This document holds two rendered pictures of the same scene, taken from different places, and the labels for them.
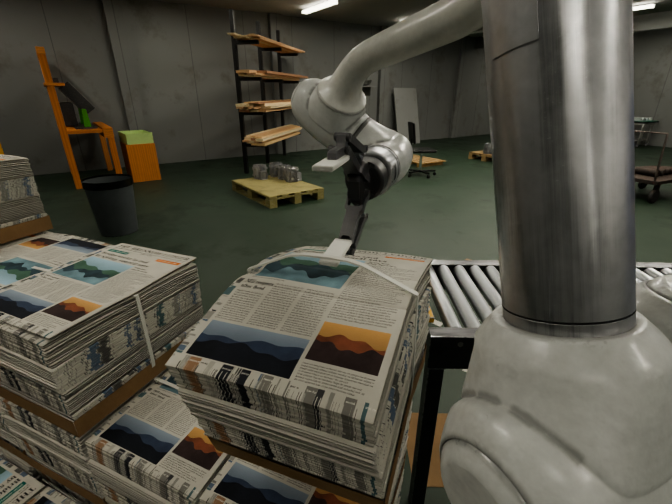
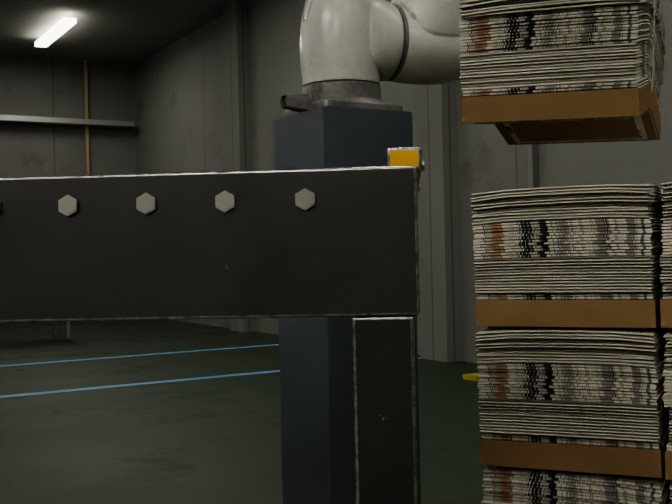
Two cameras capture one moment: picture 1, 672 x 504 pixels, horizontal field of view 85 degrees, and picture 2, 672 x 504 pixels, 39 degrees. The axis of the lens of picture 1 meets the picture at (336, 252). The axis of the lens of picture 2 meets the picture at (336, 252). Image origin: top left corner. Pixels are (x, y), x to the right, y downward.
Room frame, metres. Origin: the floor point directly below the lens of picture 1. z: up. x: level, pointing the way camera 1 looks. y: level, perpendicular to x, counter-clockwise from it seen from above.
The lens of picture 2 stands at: (2.20, -0.33, 0.73)
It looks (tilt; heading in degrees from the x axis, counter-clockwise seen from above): 0 degrees down; 183
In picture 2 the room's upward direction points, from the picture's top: 1 degrees counter-clockwise
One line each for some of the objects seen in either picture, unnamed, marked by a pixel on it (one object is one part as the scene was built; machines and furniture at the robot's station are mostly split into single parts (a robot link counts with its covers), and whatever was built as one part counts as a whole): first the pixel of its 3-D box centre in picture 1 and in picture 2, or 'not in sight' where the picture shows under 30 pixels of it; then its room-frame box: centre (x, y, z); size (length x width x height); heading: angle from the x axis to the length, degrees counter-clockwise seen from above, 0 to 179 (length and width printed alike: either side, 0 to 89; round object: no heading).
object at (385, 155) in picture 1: (373, 171); not in sight; (0.72, -0.07, 1.32); 0.09 x 0.06 x 0.09; 68
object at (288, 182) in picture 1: (275, 182); not in sight; (5.63, 0.93, 0.19); 1.36 x 0.96 x 0.38; 34
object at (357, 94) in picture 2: not in sight; (333, 101); (0.35, -0.41, 1.03); 0.22 x 0.18 x 0.06; 123
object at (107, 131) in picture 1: (99, 118); not in sight; (6.94, 4.20, 1.03); 1.63 x 1.42 x 2.06; 33
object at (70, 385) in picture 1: (103, 325); not in sight; (0.75, 0.56, 0.95); 0.38 x 0.29 x 0.23; 156
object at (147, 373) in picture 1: (113, 353); not in sight; (0.75, 0.56, 0.86); 0.38 x 0.29 x 0.04; 156
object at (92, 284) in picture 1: (93, 279); not in sight; (0.76, 0.56, 1.06); 0.37 x 0.29 x 0.01; 156
